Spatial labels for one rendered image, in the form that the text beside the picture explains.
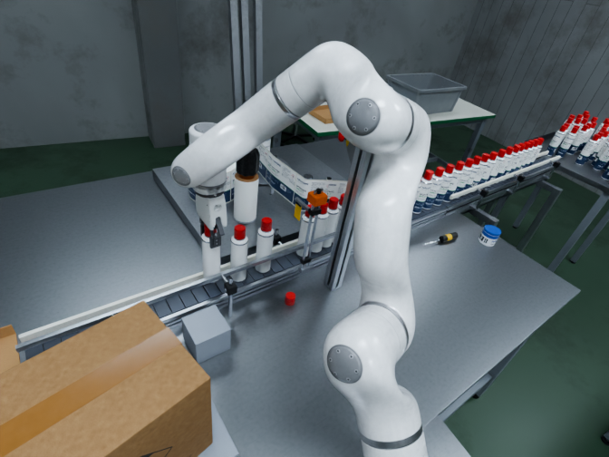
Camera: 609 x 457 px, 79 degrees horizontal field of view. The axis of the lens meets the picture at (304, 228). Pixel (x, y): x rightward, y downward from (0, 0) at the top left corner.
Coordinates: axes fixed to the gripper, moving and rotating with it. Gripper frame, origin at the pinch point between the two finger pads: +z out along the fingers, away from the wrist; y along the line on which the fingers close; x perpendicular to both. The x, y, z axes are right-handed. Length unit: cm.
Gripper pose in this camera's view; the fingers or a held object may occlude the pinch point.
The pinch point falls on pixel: (210, 235)
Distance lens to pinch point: 105.9
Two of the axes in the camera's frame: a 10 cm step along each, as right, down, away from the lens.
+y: -5.8, -5.5, 6.0
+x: -8.0, 2.7, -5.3
